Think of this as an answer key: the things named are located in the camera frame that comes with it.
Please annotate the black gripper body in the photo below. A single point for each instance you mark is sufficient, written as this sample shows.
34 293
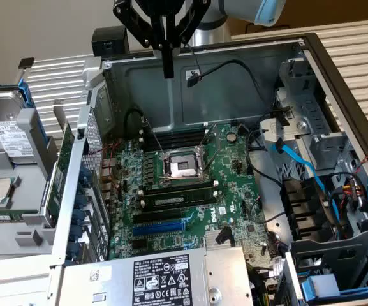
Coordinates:
161 6

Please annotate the green GPU with black fan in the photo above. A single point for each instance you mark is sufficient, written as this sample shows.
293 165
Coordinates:
61 159

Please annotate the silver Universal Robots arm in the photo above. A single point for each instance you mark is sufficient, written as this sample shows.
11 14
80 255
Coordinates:
209 32

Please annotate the black box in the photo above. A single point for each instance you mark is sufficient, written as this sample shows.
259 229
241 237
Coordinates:
107 38

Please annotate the open black PC case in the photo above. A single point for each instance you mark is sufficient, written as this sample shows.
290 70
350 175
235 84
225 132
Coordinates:
228 95

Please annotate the black RAM slot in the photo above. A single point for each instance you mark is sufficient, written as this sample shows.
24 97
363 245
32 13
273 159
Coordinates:
177 143
177 186
177 132

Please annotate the thin metal locking lever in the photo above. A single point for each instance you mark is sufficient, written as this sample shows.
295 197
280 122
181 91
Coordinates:
154 138

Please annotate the silver coin battery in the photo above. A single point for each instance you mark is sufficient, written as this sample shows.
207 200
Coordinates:
232 136

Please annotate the silver rear port block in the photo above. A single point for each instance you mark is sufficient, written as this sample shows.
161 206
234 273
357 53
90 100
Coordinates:
108 165

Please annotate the CPU socket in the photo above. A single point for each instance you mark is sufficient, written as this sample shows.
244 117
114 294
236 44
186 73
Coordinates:
183 165

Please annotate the silver metal disk bay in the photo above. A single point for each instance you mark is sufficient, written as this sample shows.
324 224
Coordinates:
311 105

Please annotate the blue slot latch row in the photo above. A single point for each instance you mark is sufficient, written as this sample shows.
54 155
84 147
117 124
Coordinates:
83 177

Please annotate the green Dell motherboard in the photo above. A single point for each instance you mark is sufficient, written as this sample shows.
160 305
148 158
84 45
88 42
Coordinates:
228 191

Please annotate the long black expansion slot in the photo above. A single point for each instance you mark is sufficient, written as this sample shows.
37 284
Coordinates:
158 216

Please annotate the blue expansion slot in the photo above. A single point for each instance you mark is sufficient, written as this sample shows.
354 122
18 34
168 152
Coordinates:
158 229

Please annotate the short black expansion slot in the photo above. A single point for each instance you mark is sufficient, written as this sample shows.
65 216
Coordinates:
139 243

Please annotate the silver chipset heatsink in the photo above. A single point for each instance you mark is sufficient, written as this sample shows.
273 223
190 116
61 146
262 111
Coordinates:
210 237

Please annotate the silver power supply unit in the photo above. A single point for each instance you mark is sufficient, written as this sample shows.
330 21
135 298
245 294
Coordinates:
225 271

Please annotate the grey plastic drive cage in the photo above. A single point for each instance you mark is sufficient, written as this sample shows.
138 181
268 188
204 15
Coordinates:
346 252

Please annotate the blue drive caddy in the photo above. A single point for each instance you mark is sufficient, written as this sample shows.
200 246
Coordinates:
317 285

